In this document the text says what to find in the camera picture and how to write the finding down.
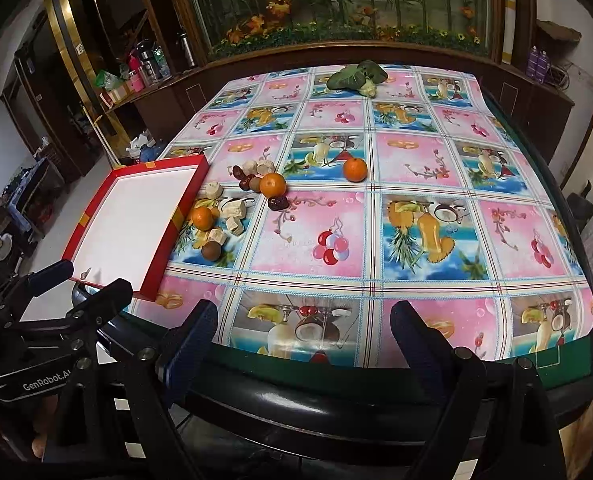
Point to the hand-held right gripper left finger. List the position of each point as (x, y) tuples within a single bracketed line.
[(196, 340)]

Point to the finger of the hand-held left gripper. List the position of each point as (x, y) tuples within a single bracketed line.
[(104, 300), (51, 276)]

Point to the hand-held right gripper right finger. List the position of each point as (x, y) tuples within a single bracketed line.
[(416, 340)]

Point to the red tray with white inside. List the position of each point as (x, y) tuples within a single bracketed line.
[(126, 210)]

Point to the beige cut chunk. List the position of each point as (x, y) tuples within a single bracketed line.
[(213, 191), (232, 206), (216, 236), (250, 166)]

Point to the grey-green lumpy food piece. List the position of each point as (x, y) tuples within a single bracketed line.
[(236, 226)]

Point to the orange mandarin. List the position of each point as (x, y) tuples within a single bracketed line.
[(355, 169), (273, 184), (202, 218)]

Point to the dark red date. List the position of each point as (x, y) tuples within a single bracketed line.
[(238, 172), (250, 183), (278, 203)]

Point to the brown round longan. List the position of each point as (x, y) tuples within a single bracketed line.
[(210, 250)]

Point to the green-edged table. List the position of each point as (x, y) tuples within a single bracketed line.
[(566, 357)]

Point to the white plastic bag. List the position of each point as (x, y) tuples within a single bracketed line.
[(137, 141)]

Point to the pink printed tablecloth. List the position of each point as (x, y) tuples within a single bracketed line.
[(411, 160)]

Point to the brown nut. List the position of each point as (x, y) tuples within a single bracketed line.
[(266, 165)]

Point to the red and white box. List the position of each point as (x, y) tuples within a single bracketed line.
[(119, 94)]

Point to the green plastic bag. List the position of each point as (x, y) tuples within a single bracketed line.
[(105, 80)]

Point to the pink bottle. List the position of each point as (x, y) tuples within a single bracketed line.
[(135, 80)]

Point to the dark drinking bottle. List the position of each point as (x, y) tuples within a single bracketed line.
[(148, 62)]

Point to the clear green bottle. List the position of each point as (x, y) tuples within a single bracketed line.
[(161, 66)]

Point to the dark wooden cabinet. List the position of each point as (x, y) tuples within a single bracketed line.
[(526, 105)]

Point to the steel thermos flask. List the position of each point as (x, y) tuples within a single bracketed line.
[(186, 47)]

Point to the green leafy vegetable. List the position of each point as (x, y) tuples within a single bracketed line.
[(351, 76)]

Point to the purple bottle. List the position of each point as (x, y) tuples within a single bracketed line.
[(543, 66), (532, 62)]

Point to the artificial flower display panel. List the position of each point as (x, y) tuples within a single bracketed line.
[(336, 5)]

